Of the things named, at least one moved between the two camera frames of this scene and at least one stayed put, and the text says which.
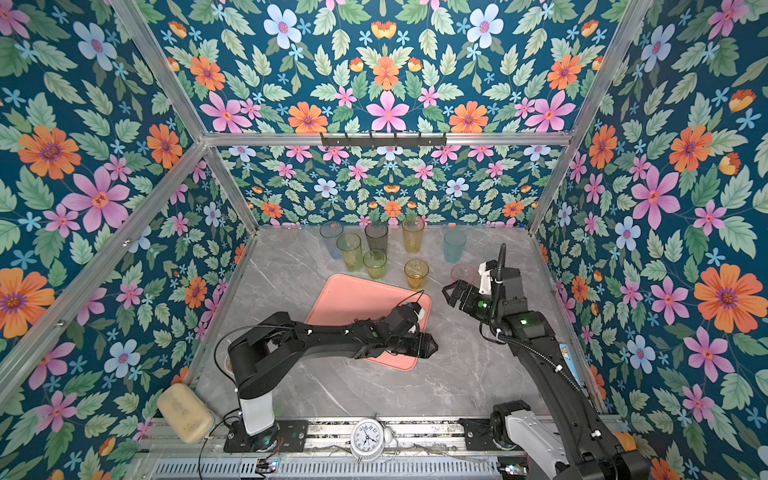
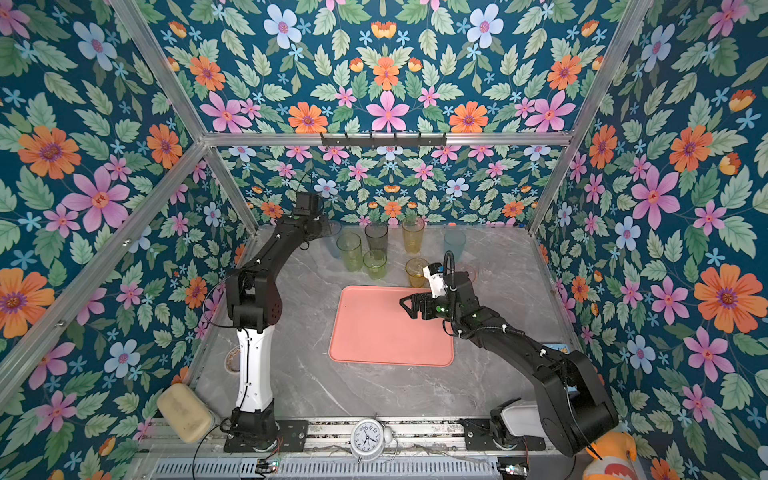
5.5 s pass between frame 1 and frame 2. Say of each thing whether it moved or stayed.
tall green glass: stayed
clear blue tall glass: stayed
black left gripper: moved
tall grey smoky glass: stayed
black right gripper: moved
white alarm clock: stayed
